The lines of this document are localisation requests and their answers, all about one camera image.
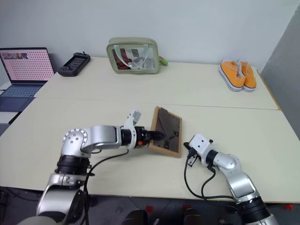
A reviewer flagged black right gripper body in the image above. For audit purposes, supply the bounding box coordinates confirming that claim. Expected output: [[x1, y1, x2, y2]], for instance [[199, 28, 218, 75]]
[[189, 147, 201, 165]]

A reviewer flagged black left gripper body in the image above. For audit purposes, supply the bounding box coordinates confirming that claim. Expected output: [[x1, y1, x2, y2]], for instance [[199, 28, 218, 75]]
[[134, 126, 153, 147]]

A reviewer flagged wooden picture frame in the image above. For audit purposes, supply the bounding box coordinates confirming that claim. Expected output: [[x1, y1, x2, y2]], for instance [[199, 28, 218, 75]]
[[147, 106, 183, 158]]

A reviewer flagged dark rounded shape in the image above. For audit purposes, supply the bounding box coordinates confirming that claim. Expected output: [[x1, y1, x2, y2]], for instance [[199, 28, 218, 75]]
[[127, 209, 149, 225], [183, 208, 205, 225]]

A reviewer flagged green transparent zip pouch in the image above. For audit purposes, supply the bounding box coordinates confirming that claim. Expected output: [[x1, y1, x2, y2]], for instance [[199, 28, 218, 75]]
[[105, 37, 160, 75]]

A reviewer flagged orange canvas sneaker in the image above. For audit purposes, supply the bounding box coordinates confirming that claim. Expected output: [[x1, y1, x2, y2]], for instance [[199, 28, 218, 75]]
[[218, 59, 247, 92], [238, 60, 257, 93]]

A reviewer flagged black handheld controller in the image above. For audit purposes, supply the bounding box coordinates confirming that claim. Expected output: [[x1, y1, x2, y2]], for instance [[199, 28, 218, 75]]
[[57, 52, 91, 77]]

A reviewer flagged grey partition panel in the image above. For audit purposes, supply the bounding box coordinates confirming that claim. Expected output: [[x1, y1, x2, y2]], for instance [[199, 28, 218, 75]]
[[259, 11, 300, 142]]

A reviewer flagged open laptop computer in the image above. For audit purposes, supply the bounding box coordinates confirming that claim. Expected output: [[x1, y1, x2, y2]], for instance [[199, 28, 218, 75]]
[[0, 47, 56, 113]]

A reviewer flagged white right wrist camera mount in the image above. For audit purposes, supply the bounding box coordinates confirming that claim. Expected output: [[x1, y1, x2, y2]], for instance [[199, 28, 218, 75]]
[[188, 134, 213, 165]]

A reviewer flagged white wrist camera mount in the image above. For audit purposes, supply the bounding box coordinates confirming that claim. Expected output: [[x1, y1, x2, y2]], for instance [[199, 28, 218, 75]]
[[121, 108, 143, 150], [188, 134, 213, 165]]

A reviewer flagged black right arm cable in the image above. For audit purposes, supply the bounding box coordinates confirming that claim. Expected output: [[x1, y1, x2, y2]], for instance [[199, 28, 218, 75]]
[[184, 157, 238, 201]]

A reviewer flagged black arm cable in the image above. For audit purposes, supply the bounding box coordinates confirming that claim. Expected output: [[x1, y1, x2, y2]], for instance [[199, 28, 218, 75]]
[[184, 157, 238, 201], [83, 149, 130, 225]]

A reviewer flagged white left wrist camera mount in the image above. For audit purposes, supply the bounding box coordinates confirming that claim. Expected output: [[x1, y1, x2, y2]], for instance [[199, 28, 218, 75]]
[[121, 108, 143, 150]]

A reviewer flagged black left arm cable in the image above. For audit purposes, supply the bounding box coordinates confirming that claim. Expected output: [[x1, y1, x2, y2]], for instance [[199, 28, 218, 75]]
[[83, 149, 130, 225]]

